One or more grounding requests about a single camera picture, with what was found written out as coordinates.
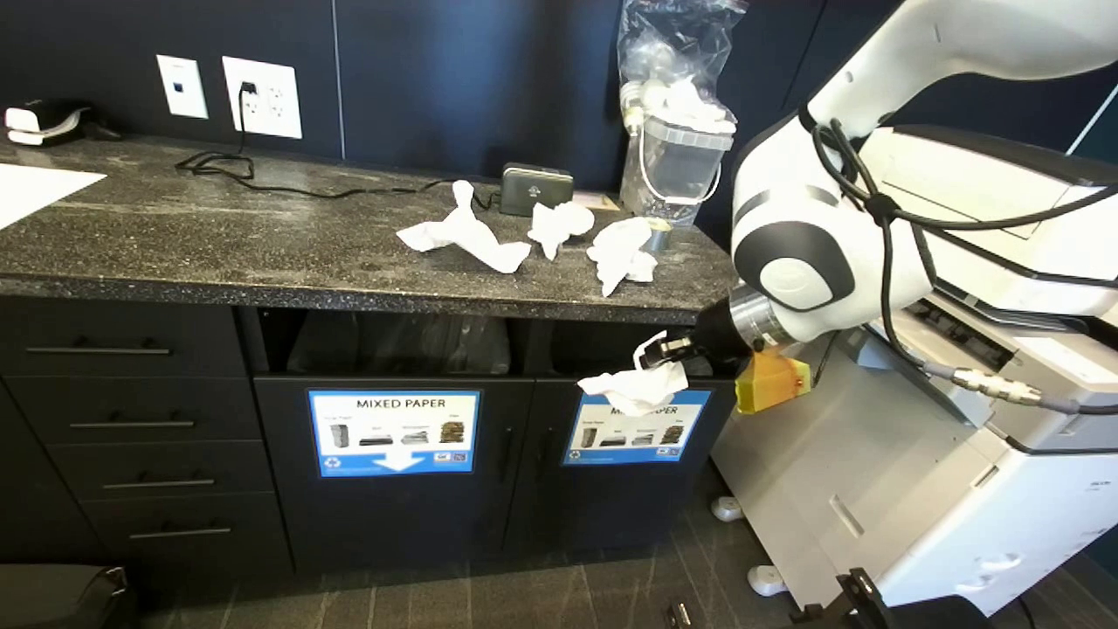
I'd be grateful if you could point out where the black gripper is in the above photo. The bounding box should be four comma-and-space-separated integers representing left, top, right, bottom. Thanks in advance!
661, 299, 754, 368

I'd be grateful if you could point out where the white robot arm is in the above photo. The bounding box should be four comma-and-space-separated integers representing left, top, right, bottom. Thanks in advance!
668, 0, 1118, 362

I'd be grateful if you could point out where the black recycling bin cabinet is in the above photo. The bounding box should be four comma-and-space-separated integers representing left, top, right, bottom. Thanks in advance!
248, 312, 732, 573

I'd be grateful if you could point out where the right mixed paper label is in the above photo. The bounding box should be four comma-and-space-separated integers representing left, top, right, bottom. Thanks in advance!
563, 391, 710, 468

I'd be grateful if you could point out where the mixed paper label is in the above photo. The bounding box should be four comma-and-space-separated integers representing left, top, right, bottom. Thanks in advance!
308, 389, 481, 480
563, 391, 710, 468

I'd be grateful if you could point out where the clear plastic bucket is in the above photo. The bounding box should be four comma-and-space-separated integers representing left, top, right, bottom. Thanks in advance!
620, 116, 738, 222

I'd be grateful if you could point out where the dark grey small box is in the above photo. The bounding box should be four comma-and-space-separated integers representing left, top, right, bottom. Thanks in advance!
499, 163, 572, 215

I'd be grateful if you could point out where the white office printer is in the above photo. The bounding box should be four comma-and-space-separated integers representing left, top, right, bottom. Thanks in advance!
713, 127, 1118, 616

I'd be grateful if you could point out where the clear plastic bag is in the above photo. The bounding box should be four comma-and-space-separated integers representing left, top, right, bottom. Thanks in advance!
614, 0, 747, 132

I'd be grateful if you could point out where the left mixed paper label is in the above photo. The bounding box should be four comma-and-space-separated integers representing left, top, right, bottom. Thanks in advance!
308, 389, 481, 480

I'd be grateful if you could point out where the black drawer cabinet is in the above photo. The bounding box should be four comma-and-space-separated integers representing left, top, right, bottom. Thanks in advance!
0, 299, 289, 587

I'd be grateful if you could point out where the white flat paper sheet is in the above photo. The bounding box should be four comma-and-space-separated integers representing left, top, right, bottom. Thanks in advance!
0, 163, 98, 229

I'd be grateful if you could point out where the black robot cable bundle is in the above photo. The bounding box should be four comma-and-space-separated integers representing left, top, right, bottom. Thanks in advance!
798, 104, 1118, 419

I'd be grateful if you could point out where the black power cable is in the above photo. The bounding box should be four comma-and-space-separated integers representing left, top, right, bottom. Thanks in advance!
174, 79, 448, 204

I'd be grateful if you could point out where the white double wall outlet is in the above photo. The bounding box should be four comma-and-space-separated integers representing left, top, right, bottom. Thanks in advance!
219, 55, 304, 139

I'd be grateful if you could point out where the white single wall plate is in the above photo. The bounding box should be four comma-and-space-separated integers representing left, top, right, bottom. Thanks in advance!
156, 51, 211, 120

